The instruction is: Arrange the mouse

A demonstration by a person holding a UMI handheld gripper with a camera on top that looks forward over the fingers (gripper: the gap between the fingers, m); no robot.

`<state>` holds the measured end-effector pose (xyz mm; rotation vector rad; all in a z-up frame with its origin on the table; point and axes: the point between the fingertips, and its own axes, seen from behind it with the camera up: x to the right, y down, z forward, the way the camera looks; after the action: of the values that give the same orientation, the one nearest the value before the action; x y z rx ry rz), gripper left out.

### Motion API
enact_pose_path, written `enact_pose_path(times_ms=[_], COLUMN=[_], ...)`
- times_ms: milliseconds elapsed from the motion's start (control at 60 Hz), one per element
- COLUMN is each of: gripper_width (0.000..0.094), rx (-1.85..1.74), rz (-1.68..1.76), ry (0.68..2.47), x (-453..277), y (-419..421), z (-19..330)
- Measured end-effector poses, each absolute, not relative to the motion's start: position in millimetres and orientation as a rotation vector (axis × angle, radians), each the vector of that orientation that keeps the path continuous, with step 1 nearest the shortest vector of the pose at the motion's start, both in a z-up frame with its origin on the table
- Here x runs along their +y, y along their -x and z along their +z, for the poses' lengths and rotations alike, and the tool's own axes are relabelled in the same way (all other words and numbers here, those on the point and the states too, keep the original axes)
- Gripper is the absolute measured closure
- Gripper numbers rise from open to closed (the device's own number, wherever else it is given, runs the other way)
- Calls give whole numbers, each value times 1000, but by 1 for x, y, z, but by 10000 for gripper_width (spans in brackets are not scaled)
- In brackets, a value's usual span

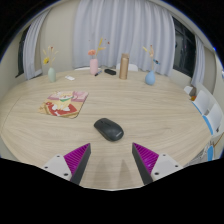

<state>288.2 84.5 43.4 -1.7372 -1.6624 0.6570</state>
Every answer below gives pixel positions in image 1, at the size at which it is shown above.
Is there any row of white blue chairs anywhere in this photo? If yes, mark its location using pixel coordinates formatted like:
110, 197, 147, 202
183, 83, 224, 162

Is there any dark window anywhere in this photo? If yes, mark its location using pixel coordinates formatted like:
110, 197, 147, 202
172, 18, 198, 80
14, 26, 31, 78

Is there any black computer mouse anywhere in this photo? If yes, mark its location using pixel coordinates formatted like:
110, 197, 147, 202
93, 117, 125, 142

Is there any white chair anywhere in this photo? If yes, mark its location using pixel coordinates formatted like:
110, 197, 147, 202
74, 66, 91, 72
115, 62, 139, 72

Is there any copper drink bottle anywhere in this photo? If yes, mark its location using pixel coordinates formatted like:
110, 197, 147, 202
118, 53, 130, 81

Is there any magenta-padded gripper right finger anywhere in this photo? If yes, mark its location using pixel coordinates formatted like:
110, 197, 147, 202
131, 142, 184, 186

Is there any small black case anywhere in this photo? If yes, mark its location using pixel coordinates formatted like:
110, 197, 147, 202
103, 68, 117, 76

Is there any wide white curtain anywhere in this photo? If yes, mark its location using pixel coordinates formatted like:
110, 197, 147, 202
72, 0, 177, 77

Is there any pink vase with flowers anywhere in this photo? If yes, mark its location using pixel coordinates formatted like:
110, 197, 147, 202
87, 37, 111, 76

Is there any green vase with yellow flowers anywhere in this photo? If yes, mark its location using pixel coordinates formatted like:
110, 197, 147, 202
42, 45, 59, 84

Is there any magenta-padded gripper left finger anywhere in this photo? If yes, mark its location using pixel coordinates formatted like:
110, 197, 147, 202
42, 142, 92, 186

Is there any blue vase with dried flowers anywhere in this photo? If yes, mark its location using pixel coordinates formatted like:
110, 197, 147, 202
142, 44, 161, 86

